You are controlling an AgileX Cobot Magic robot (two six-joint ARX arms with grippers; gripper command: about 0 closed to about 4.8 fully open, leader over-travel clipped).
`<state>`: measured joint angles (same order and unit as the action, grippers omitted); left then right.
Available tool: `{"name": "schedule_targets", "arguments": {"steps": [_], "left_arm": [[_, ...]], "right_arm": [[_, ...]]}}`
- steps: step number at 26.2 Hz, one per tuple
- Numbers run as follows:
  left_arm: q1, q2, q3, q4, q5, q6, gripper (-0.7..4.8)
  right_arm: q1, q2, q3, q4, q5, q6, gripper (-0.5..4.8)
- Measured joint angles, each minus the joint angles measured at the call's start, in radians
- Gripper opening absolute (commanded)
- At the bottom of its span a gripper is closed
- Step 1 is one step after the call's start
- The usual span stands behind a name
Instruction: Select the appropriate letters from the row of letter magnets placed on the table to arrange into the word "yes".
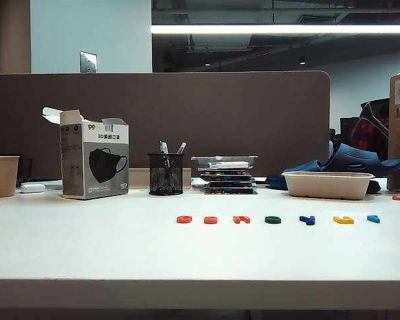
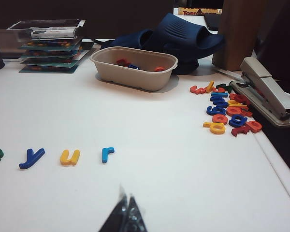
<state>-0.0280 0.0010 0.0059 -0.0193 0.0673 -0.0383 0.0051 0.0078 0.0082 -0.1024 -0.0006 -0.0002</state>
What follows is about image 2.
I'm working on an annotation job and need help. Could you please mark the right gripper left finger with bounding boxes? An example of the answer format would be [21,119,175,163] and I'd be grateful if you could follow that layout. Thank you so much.
[103,185,130,232]

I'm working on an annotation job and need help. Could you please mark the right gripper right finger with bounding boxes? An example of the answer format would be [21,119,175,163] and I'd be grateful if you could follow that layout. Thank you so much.
[126,194,146,232]

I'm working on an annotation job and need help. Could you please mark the blue letter y magnet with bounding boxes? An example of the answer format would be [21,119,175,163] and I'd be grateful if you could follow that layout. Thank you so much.
[18,147,46,170]

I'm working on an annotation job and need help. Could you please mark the light blue letter r magnet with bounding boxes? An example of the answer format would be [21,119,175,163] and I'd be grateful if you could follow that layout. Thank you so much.
[101,146,116,164]

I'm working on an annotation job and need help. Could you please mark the yellow letter u magnet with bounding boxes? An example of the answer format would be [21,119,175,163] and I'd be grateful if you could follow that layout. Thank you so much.
[59,149,81,166]

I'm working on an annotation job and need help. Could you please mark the red letter magnet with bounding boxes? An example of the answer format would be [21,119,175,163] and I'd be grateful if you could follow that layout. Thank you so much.
[229,93,251,105]
[231,120,263,136]

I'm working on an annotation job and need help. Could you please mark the beige pulp tray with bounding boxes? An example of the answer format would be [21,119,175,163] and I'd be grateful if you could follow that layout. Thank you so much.
[89,46,179,92]

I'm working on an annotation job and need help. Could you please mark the navy blue foam slipper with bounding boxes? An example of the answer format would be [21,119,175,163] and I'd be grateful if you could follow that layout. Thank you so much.
[102,29,160,53]
[145,12,227,76]

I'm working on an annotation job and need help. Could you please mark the grey metal stapler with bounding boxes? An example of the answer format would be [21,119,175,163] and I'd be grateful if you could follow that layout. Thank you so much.
[229,57,290,128]

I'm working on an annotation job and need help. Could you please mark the white labelled packet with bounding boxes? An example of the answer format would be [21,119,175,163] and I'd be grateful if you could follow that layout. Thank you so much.
[30,27,77,40]

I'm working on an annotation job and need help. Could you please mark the clear plastic box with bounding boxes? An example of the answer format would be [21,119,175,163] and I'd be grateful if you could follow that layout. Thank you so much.
[6,19,87,41]

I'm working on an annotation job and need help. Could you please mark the brown desk partition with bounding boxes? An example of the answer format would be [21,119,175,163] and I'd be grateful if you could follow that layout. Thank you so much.
[0,0,175,41]

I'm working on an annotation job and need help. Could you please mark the brown cardboard box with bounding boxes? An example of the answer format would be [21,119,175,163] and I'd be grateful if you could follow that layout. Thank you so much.
[211,0,264,72]

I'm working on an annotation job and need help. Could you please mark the yellow Toblerone box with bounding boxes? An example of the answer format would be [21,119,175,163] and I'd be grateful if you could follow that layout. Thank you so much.
[178,7,223,16]

